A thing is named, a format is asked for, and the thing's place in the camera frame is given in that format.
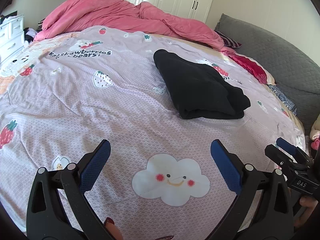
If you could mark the grey quilted headboard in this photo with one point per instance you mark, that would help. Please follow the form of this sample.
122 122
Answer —
296 75

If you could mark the dark clothes heap by drawers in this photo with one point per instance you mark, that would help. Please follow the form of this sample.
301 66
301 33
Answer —
29 34

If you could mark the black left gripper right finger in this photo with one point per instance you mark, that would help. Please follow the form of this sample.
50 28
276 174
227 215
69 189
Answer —
261 208

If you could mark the left hand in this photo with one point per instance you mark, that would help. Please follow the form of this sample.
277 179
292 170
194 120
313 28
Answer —
113 230

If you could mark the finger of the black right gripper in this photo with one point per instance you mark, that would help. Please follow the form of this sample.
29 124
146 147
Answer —
298 154
280 157

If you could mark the pink fluffy blanket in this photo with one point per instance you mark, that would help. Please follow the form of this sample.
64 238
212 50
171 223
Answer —
78 15

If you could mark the blue patterned mattress edge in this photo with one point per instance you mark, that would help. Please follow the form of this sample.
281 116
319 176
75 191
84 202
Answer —
284 99

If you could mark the right hand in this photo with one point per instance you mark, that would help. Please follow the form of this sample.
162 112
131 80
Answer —
309 203

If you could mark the clothes pile beside bed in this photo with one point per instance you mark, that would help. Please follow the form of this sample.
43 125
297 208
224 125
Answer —
314 134

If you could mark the striped dark pillow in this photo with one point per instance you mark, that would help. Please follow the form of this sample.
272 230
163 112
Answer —
229 42

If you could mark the red pink pillow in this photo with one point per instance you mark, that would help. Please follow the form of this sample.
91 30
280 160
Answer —
252 66

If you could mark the white drawer chest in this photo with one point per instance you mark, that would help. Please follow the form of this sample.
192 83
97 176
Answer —
11 36

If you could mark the lilac strawberry bear bedsheet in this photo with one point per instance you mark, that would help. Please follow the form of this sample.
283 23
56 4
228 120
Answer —
66 94

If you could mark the black orange-trimmed sweatshirt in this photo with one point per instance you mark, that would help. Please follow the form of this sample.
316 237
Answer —
198 90

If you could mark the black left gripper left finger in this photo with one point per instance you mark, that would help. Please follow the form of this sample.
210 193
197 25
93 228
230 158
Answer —
46 217

